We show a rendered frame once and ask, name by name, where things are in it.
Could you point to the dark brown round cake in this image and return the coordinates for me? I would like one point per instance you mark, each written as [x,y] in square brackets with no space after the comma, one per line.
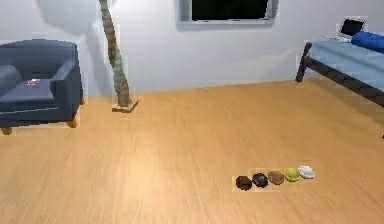
[243,183]

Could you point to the black round cake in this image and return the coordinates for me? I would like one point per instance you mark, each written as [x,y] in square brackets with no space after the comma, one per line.
[260,180]

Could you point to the yellow green round cake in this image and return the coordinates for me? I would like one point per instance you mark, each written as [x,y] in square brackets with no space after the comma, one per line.
[291,174]

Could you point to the white round cake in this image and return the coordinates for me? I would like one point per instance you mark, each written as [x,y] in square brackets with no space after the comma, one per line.
[305,172]

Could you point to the dark blue armchair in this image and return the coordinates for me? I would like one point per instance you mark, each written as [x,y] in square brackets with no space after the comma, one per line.
[40,90]

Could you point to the bed with blue cover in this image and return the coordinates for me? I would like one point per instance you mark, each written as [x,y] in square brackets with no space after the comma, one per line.
[346,63]

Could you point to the small red and white item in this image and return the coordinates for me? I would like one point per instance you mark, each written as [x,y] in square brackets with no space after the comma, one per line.
[33,82]

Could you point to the white laptop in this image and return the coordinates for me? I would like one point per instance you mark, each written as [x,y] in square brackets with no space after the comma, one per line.
[350,29]

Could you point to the blue bolster pillow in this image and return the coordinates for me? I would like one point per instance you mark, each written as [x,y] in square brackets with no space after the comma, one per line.
[368,41]

